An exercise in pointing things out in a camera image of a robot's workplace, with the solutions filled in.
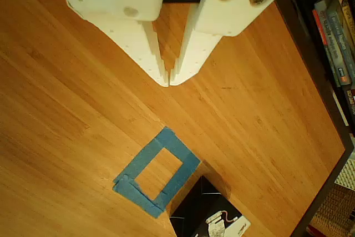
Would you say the black and white cardboard box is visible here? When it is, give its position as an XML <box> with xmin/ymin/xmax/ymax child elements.
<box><xmin>169</xmin><ymin>175</ymin><xmax>252</xmax><ymax>237</ymax></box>

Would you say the blue tape square target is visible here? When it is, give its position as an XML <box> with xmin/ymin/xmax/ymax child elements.
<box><xmin>112</xmin><ymin>125</ymin><xmax>202</xmax><ymax>218</ymax></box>

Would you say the orange spine book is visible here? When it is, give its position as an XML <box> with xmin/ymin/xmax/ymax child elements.
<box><xmin>312</xmin><ymin>8</ymin><xmax>331</xmax><ymax>47</ymax></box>

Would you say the dark book yellow lettering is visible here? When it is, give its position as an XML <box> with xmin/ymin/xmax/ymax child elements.
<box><xmin>337</xmin><ymin>0</ymin><xmax>355</xmax><ymax>43</ymax></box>

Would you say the maroon spine book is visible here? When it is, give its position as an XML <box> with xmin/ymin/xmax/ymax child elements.
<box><xmin>343</xmin><ymin>85</ymin><xmax>355</xmax><ymax>117</ymax></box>

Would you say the brown wicker basket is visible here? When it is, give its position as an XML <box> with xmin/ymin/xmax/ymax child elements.
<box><xmin>307</xmin><ymin>184</ymin><xmax>355</xmax><ymax>237</ymax></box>

